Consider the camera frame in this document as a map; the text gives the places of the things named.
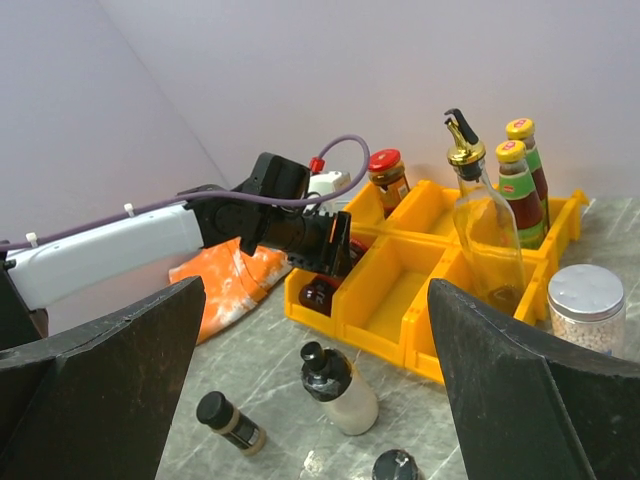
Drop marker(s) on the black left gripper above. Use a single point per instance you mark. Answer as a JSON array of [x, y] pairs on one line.
[[317, 243]]

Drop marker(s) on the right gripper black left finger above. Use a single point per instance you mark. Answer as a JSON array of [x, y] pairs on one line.
[[97, 401]]

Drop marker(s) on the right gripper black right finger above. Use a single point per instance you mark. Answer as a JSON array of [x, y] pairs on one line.
[[528, 405]]

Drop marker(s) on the red lid sauce jar front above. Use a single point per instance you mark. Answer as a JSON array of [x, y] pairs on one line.
[[318, 294]]

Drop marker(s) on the red lid sauce jar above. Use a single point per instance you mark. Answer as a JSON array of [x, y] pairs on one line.
[[386, 172], [318, 294]]

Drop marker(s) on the red lid sauce jar back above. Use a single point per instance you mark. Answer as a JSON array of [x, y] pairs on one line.
[[386, 172]]

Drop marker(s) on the glass oil bottle gold spout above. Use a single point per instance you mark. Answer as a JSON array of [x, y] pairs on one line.
[[484, 222]]

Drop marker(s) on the chili sauce bottle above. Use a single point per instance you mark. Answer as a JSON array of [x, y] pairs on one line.
[[517, 186], [523, 129]]

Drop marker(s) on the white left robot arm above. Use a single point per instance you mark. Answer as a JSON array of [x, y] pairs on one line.
[[282, 205]]

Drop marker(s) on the orange white cloth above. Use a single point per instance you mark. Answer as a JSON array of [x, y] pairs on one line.
[[234, 282]]

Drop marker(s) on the yellow bin front right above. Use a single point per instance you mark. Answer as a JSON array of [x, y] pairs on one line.
[[422, 356]]

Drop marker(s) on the left small black cap shaker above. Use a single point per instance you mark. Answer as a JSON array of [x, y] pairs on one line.
[[219, 414]]

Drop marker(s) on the small black cap shaker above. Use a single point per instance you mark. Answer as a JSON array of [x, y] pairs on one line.
[[219, 414], [396, 464]]

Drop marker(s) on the white peppercorn jar silver lid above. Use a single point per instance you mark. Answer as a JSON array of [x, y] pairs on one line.
[[587, 307]]

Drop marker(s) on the right small black cap shaker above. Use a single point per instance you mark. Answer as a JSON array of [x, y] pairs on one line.
[[396, 464]]

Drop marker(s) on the white powder bottle black cap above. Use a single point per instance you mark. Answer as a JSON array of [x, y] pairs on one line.
[[334, 382]]

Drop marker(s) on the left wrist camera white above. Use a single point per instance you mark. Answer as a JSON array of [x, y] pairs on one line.
[[324, 182]]

